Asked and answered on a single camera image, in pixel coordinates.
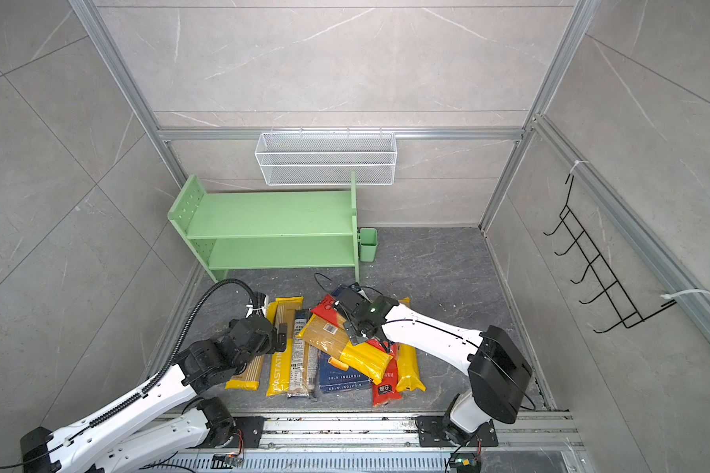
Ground red spaghetti package top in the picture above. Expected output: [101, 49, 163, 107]
[312, 295, 346, 328]

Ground yellow brown spaghetti package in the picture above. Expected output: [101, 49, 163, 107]
[297, 315, 392, 384]

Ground blue Barilla pasta box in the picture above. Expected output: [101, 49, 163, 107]
[318, 352, 372, 393]

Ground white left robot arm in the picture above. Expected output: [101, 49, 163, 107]
[21, 313, 288, 472]

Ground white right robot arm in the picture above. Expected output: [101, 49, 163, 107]
[335, 296, 533, 445]

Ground yellow spaghetti package left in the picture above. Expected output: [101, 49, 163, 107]
[224, 300, 280, 392]

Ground yellow Pastatime spaghetti package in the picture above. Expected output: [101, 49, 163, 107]
[266, 297, 304, 397]

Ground clear grey spaghetti package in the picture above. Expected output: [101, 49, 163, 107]
[287, 309, 319, 398]

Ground green plastic cup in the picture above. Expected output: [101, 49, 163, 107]
[358, 228, 379, 262]

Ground yellow spaghetti package right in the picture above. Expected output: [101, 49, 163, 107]
[393, 296, 427, 394]

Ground red spaghetti package floor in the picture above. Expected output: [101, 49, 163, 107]
[372, 344, 402, 407]

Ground green metal shelf rack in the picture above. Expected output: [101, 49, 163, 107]
[168, 175, 360, 282]

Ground black corrugated cable conduit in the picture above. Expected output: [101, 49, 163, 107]
[88, 278, 258, 430]

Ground white wire mesh basket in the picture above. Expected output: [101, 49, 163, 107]
[254, 131, 398, 186]

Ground black wire hook rack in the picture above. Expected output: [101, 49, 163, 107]
[542, 175, 678, 335]

